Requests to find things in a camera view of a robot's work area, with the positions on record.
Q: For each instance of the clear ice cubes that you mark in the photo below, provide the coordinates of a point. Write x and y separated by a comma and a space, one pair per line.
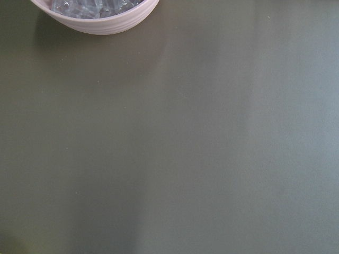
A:
92, 9

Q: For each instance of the pink ribbed bowl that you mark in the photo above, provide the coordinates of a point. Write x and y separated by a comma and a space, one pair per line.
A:
105, 26

